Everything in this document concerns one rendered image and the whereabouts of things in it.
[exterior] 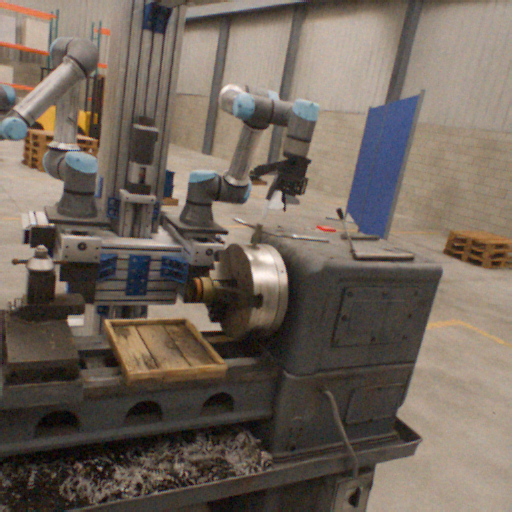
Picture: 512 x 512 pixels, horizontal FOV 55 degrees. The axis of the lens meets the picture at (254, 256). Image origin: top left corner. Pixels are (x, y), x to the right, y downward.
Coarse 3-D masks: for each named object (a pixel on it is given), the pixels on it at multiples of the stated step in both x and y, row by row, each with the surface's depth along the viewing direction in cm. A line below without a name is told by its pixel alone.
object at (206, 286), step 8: (192, 280) 155; (200, 280) 156; (208, 280) 156; (192, 288) 159; (200, 288) 154; (208, 288) 155; (192, 296) 155; (200, 296) 155; (208, 296) 155; (208, 304) 158
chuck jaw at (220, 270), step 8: (216, 256) 165; (224, 256) 164; (216, 264) 162; (224, 264) 163; (208, 272) 160; (216, 272) 161; (224, 272) 162; (216, 280) 161; (224, 280) 163; (232, 280) 165
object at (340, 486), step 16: (336, 416) 162; (352, 464) 168; (320, 480) 186; (336, 480) 178; (352, 480) 181; (368, 480) 186; (320, 496) 186; (336, 496) 180; (352, 496) 181; (368, 496) 188
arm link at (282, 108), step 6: (276, 102) 147; (282, 102) 148; (288, 102) 149; (276, 108) 146; (282, 108) 147; (288, 108) 147; (276, 114) 146; (282, 114) 147; (276, 120) 148; (282, 120) 148; (282, 126) 151
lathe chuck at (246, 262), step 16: (240, 256) 158; (256, 256) 155; (240, 272) 158; (256, 272) 151; (272, 272) 154; (240, 288) 158; (256, 288) 150; (272, 288) 153; (272, 304) 153; (224, 320) 167; (240, 320) 157; (256, 320) 153; (272, 320) 156; (240, 336) 158; (256, 336) 162
